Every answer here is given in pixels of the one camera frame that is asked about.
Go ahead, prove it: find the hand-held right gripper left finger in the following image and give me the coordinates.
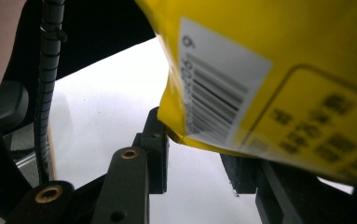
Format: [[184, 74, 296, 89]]
[[91, 106, 170, 224]]

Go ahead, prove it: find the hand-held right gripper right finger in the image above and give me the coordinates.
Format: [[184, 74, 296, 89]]
[[219, 153, 357, 224]]

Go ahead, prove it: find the yellow seasoning packet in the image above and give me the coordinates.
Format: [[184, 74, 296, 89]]
[[134, 0, 357, 190]]

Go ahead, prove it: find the black wrapped gripper cable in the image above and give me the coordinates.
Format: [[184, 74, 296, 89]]
[[34, 0, 68, 185]]

